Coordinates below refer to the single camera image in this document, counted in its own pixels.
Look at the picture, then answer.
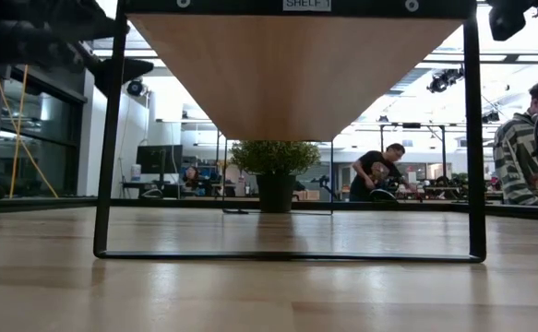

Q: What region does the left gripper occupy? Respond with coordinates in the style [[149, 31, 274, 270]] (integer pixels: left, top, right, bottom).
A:
[[46, 0, 155, 98]]

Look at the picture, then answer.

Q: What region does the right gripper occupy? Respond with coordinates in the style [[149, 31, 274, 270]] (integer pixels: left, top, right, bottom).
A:
[[486, 0, 536, 42]]

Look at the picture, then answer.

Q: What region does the wooden shelf black metal frame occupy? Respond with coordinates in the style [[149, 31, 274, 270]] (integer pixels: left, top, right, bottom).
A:
[[92, 0, 488, 264]]

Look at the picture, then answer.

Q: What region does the long ceiling light fixture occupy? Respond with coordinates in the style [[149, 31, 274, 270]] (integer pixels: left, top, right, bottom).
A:
[[91, 48, 160, 59], [423, 53, 538, 65]]

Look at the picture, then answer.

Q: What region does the black ceiling spotlight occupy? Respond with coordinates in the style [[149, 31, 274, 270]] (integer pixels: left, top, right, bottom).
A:
[[126, 77, 146, 98]]

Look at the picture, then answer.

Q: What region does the black upright monitor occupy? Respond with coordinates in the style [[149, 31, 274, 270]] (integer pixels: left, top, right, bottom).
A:
[[135, 144, 185, 175]]

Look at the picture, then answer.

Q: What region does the black framed glass partition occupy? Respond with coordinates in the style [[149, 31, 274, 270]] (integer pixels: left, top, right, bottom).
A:
[[0, 64, 89, 199]]

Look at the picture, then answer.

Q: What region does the person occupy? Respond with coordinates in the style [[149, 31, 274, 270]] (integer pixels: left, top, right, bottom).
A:
[[349, 142, 420, 203], [493, 78, 538, 208]]

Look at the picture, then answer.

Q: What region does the green potted plant black pot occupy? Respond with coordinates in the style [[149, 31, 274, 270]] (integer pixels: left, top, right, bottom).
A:
[[229, 140, 321, 214]]

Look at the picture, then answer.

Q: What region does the black ceiling camera rig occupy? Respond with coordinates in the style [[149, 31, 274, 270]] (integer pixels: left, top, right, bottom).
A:
[[426, 65, 466, 95]]

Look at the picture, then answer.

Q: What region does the yellow extension cable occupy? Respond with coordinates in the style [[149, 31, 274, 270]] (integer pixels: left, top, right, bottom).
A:
[[0, 76, 59, 198], [9, 64, 30, 197]]

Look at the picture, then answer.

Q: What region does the black metal frame stand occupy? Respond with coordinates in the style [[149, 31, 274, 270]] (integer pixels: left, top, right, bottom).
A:
[[378, 122, 448, 199]]

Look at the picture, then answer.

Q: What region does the black table border rail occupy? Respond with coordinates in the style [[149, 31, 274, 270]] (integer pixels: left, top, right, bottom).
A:
[[0, 196, 538, 221]]

